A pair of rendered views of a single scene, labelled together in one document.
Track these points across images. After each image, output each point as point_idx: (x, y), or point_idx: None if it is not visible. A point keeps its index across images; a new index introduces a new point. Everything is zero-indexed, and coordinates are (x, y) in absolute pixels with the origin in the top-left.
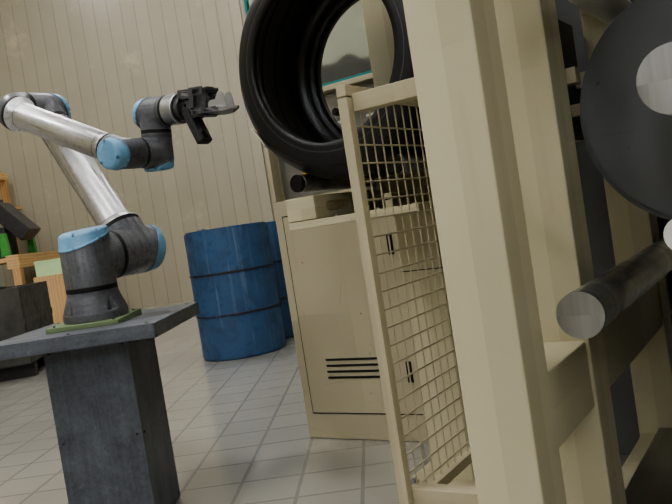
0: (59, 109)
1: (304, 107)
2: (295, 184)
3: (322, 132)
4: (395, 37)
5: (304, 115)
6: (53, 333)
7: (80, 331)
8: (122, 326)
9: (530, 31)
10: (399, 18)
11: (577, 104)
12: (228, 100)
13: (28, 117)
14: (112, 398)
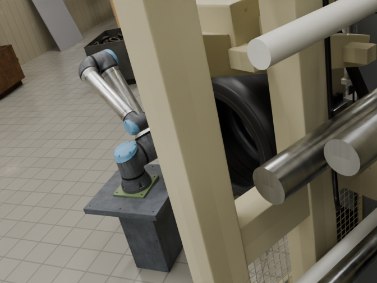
0: (110, 63)
1: (231, 114)
2: None
3: (241, 131)
4: (260, 161)
5: (231, 119)
6: (116, 196)
7: (126, 204)
8: (142, 210)
9: (309, 263)
10: (263, 153)
11: None
12: None
13: (92, 85)
14: (145, 226)
